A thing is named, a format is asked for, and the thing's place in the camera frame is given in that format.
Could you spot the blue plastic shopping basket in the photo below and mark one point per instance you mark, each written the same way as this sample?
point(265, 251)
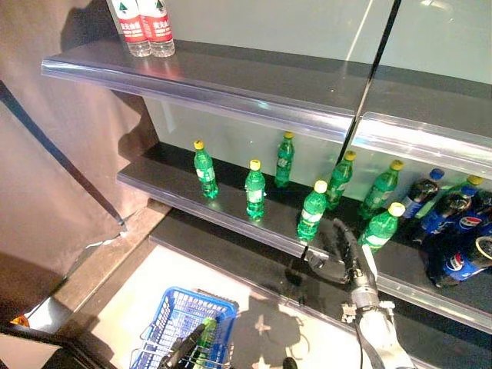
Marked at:
point(161, 319)

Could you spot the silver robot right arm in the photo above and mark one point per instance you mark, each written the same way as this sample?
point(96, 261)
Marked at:
point(384, 338)

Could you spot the brown backdrop sheet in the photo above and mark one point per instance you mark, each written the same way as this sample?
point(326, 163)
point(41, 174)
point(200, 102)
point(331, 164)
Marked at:
point(46, 153)

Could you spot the dark robot left hand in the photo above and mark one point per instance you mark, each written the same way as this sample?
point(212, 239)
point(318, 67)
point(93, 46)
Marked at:
point(180, 350)

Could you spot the cola bottle blue label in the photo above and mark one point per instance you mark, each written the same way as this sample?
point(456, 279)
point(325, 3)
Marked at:
point(474, 221)
point(419, 196)
point(442, 215)

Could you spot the pale shelf back panel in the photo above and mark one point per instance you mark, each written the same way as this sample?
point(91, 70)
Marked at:
point(269, 23)
point(442, 38)

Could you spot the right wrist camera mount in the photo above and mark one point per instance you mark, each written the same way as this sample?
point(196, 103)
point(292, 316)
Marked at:
point(386, 307)

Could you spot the dark robot right hand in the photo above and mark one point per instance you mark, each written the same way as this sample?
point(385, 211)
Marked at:
point(346, 269)

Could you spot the small orange object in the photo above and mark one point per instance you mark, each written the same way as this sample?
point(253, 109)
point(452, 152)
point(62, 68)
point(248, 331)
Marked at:
point(21, 322)

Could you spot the black glossy base ledge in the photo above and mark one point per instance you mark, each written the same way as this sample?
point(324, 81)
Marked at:
point(230, 253)

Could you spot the black shelf upright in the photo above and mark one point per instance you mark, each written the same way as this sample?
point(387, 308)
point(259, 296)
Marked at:
point(378, 57)

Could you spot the black backdrop strip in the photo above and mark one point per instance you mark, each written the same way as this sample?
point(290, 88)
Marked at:
point(57, 151)

